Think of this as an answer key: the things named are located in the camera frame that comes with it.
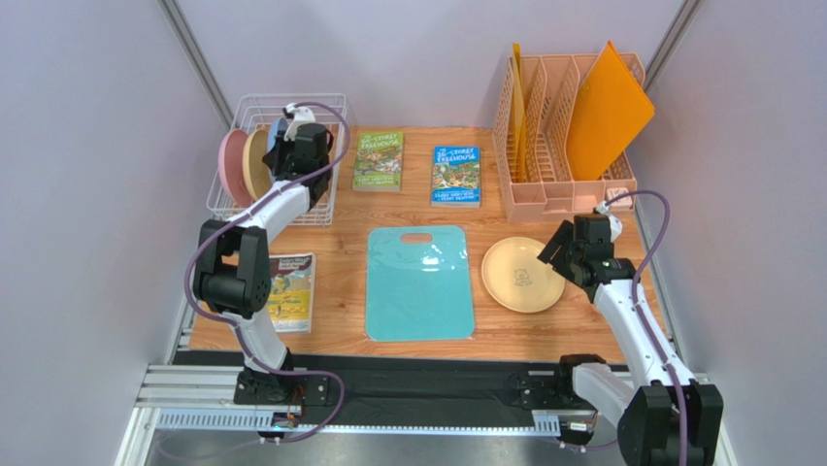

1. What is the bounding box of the thin orange folder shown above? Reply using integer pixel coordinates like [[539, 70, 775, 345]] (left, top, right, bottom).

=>
[[512, 43, 526, 183]]

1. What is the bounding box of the pink plastic desk organizer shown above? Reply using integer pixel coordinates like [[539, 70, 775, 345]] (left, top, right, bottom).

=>
[[492, 53, 638, 223]]

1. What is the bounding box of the yellow bear plate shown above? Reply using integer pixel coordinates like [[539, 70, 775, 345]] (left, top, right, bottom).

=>
[[480, 237, 566, 314]]

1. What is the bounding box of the tan plate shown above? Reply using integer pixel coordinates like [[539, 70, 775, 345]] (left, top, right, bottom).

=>
[[242, 128, 273, 201]]

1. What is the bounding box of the pink plate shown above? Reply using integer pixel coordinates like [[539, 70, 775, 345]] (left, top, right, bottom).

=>
[[217, 129, 252, 209]]

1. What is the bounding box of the teal cutting board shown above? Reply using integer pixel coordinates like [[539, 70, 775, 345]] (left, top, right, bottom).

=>
[[365, 225, 475, 343]]

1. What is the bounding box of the aluminium frame rail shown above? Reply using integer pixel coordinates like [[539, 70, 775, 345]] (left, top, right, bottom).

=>
[[113, 361, 738, 466]]

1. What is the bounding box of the green 65-Storey Treehouse book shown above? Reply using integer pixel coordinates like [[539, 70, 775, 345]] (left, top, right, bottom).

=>
[[351, 131, 404, 192]]

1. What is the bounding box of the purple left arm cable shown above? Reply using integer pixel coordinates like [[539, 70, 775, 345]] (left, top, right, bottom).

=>
[[182, 101, 352, 445]]

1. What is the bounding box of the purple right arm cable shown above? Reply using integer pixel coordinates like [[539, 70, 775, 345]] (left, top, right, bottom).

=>
[[559, 189, 690, 466]]

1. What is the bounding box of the blue 26-Storey Treehouse book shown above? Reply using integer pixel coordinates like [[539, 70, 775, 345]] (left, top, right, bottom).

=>
[[430, 146, 481, 209]]

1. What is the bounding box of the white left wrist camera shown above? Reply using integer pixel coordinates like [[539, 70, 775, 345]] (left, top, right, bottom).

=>
[[282, 103, 316, 141]]

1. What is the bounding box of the Brideshead Revisited paperback book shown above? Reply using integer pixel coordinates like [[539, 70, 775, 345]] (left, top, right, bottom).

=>
[[266, 252, 316, 334]]

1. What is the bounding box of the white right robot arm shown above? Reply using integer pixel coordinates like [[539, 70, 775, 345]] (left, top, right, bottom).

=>
[[538, 214, 724, 465]]

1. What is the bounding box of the black base mat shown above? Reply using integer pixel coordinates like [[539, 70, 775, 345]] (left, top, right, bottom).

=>
[[173, 350, 594, 428]]

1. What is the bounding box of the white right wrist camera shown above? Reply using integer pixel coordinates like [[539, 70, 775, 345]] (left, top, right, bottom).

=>
[[593, 201, 623, 243]]

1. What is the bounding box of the blue plate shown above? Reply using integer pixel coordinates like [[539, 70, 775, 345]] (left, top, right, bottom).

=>
[[267, 117, 289, 151]]

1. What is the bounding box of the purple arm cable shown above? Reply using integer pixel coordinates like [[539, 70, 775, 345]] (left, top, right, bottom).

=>
[[559, 189, 690, 466], [182, 101, 352, 445]]

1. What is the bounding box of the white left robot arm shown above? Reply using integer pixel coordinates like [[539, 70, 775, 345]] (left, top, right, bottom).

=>
[[187, 123, 333, 388]]

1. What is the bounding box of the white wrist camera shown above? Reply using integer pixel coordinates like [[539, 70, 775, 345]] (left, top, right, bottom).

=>
[[282, 103, 316, 141], [593, 201, 623, 243]]

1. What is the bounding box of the white wire dish rack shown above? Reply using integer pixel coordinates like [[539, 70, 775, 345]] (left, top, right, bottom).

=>
[[232, 93, 357, 227]]

